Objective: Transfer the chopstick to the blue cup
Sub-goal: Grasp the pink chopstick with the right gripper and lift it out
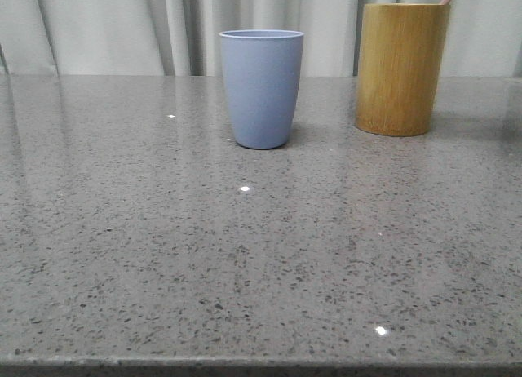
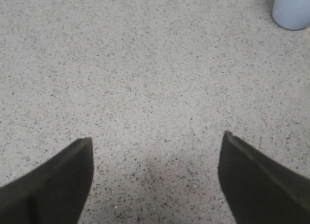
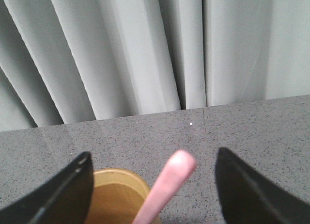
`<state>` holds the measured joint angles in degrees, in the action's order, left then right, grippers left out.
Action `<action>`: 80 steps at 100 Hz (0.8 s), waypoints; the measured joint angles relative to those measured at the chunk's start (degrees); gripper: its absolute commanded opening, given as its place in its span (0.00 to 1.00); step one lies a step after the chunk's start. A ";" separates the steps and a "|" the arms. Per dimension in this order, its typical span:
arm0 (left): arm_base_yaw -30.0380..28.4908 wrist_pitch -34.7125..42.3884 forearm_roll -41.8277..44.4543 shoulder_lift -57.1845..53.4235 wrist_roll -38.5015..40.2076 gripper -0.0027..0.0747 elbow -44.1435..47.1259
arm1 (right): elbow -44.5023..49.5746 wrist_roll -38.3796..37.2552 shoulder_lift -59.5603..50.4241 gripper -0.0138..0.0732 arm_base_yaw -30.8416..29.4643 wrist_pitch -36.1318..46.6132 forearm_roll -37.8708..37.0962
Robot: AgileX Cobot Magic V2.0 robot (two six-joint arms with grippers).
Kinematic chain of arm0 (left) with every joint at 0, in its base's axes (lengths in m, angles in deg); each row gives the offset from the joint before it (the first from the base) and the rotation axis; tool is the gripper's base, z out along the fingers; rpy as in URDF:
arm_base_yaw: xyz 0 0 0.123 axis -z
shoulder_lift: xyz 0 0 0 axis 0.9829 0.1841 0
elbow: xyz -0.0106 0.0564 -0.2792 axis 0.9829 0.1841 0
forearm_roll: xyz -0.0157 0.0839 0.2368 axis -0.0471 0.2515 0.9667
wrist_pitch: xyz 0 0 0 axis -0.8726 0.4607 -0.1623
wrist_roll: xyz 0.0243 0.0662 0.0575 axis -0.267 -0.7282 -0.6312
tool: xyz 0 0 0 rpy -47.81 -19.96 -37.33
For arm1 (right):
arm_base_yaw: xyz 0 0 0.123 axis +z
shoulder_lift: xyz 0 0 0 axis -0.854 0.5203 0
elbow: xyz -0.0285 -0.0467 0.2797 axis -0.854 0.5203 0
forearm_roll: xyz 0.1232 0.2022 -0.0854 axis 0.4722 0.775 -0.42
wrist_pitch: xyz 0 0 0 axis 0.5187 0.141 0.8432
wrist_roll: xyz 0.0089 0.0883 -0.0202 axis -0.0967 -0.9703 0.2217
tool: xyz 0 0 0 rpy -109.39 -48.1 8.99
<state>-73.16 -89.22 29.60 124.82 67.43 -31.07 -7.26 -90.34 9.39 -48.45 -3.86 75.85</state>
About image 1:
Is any blue plastic cup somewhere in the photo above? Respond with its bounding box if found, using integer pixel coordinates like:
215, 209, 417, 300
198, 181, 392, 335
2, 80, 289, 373
219, 29, 304, 149

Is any yellow bamboo cup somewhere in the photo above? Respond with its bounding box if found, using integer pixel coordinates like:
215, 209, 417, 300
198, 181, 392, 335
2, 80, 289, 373
356, 3, 450, 136

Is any white curtain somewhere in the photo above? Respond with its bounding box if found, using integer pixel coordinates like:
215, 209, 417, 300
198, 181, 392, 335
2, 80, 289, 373
0, 0, 522, 78

